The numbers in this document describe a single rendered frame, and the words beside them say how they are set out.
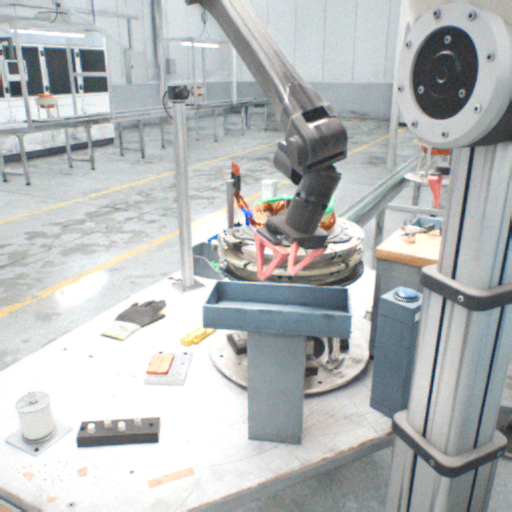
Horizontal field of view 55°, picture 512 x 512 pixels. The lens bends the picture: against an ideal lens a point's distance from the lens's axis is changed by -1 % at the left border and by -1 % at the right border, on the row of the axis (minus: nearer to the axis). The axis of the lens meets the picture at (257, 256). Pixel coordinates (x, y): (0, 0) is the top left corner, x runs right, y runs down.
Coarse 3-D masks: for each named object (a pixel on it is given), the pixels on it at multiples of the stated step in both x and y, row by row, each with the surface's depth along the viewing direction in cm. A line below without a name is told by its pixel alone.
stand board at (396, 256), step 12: (396, 240) 114; (420, 240) 114; (432, 240) 114; (384, 252) 108; (396, 252) 107; (408, 252) 106; (420, 252) 106; (432, 252) 106; (420, 264) 105; (432, 264) 103
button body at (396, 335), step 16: (384, 304) 93; (400, 304) 90; (416, 304) 90; (384, 320) 94; (400, 320) 91; (384, 336) 94; (400, 336) 92; (416, 336) 92; (384, 352) 95; (400, 352) 93; (384, 368) 96; (400, 368) 93; (384, 384) 97; (400, 384) 94; (384, 400) 98; (400, 400) 95
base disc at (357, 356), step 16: (224, 336) 125; (352, 336) 125; (224, 352) 118; (352, 352) 118; (368, 352) 118; (224, 368) 111; (240, 368) 111; (320, 368) 111; (336, 368) 112; (352, 368) 111; (320, 384) 106; (336, 384) 106
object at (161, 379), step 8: (160, 352) 119; (168, 352) 118; (176, 352) 118; (184, 352) 118; (192, 352) 119; (176, 360) 115; (184, 360) 115; (176, 368) 112; (184, 368) 112; (144, 376) 109; (152, 376) 109; (160, 376) 109; (168, 376) 109; (176, 376) 109; (184, 376) 109; (144, 384) 109; (152, 384) 109; (160, 384) 109; (168, 384) 109; (176, 384) 109; (184, 384) 109
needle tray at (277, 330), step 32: (224, 288) 92; (256, 288) 91; (288, 288) 90; (320, 288) 89; (224, 320) 83; (256, 320) 82; (288, 320) 81; (320, 320) 80; (256, 352) 86; (288, 352) 85; (256, 384) 88; (288, 384) 87; (256, 416) 91; (288, 416) 90
